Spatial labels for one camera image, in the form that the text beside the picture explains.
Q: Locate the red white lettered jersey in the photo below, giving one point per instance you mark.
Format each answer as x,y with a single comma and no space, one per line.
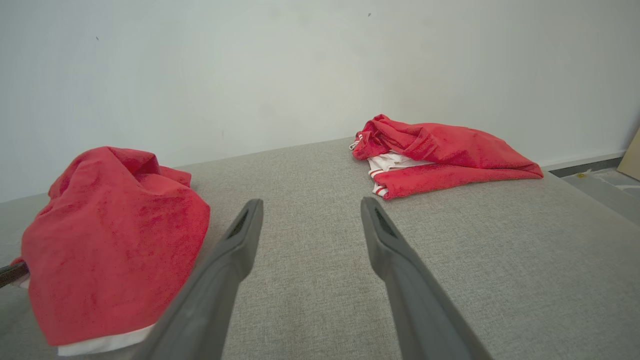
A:
450,145

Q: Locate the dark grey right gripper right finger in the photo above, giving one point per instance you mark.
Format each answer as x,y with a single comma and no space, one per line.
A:
415,300

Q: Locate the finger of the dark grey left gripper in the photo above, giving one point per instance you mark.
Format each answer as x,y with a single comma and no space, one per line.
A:
12,275

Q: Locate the tan board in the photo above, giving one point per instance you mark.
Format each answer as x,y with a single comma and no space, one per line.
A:
632,157

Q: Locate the red shorts with white stripe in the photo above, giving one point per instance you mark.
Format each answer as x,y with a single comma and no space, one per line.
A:
110,240

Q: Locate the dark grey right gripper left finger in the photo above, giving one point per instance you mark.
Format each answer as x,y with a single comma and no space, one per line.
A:
215,290

